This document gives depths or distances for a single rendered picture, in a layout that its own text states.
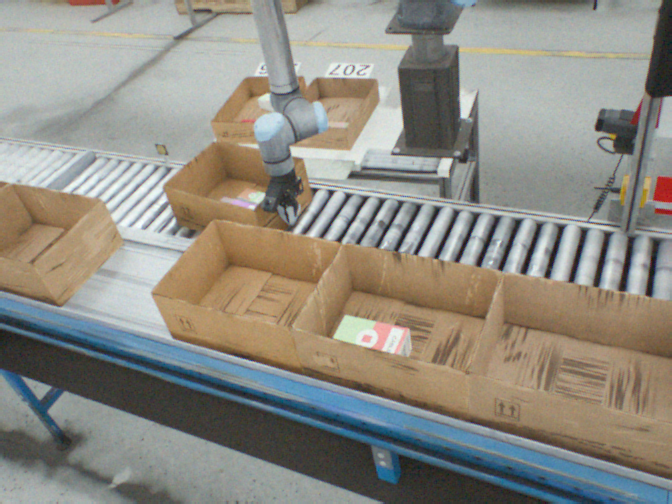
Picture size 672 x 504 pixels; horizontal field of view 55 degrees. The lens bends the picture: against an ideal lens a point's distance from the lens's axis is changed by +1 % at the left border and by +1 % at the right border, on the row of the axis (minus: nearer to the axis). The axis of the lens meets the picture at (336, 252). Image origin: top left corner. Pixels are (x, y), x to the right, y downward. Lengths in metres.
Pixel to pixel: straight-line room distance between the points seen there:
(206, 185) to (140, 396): 0.81
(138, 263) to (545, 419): 1.24
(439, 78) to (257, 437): 1.28
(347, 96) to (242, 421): 1.52
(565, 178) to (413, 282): 2.06
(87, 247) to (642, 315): 1.46
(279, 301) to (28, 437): 1.55
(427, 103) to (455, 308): 0.93
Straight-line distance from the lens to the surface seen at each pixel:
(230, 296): 1.76
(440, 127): 2.34
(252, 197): 2.24
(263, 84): 2.94
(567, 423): 1.32
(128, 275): 1.98
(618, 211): 2.07
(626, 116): 1.92
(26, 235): 2.33
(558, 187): 3.46
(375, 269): 1.59
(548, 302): 1.50
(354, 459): 1.69
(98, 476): 2.71
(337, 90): 2.81
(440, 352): 1.51
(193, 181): 2.33
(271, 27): 1.90
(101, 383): 2.09
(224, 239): 1.79
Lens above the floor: 2.06
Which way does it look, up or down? 41 degrees down
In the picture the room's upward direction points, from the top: 12 degrees counter-clockwise
